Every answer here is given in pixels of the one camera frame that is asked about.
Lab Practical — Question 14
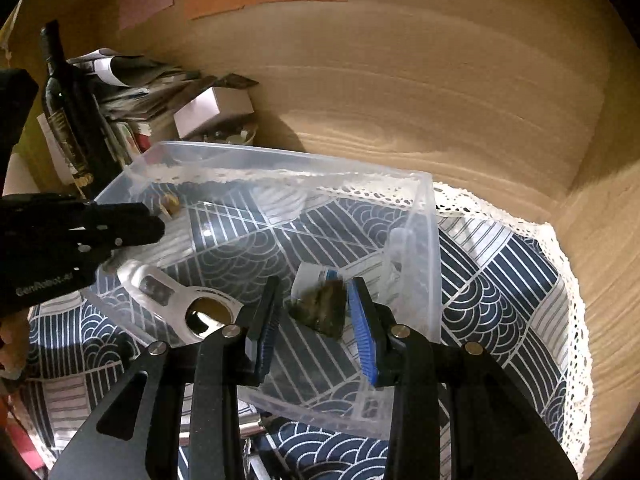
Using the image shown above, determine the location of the blue patterned lace-trimmed tablecloth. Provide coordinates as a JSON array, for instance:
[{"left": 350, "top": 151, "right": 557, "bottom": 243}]
[{"left": 25, "top": 167, "right": 593, "bottom": 480}]

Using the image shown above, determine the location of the dark wine bottle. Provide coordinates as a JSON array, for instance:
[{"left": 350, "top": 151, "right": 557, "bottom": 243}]
[{"left": 39, "top": 21, "right": 121, "bottom": 200}]

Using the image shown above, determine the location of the person's left hand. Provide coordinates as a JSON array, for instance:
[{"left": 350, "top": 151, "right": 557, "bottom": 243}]
[{"left": 0, "top": 312, "right": 32, "bottom": 386}]

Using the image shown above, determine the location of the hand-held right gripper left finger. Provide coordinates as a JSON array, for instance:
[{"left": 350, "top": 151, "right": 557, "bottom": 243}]
[{"left": 49, "top": 275, "right": 282, "bottom": 480}]

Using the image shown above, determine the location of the clear plastic storage box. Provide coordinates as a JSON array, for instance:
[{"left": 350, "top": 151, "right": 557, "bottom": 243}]
[{"left": 91, "top": 141, "right": 442, "bottom": 441}]

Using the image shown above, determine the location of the small dark packet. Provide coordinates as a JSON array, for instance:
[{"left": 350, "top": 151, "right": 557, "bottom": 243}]
[{"left": 287, "top": 280, "right": 347, "bottom": 341}]

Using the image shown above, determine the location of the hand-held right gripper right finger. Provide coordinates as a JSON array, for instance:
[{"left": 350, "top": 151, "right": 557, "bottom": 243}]
[{"left": 347, "top": 277, "right": 581, "bottom": 480}]

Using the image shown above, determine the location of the white cardboard box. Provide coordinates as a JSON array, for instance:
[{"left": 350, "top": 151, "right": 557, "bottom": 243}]
[{"left": 173, "top": 87, "right": 255, "bottom": 140}]

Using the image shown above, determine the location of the silver bottle opener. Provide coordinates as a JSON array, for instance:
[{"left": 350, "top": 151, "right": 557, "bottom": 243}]
[{"left": 116, "top": 259, "right": 245, "bottom": 346}]

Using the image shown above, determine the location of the bowl of small items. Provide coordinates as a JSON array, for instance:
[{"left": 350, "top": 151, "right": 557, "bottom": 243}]
[{"left": 196, "top": 119, "right": 259, "bottom": 145}]

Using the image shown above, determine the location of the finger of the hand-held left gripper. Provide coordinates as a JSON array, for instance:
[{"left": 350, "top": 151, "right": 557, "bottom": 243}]
[{"left": 75, "top": 201, "right": 166, "bottom": 267}]

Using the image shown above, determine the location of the stack of magazines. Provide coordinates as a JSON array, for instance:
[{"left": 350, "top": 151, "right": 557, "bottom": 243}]
[{"left": 67, "top": 48, "right": 260, "bottom": 161}]

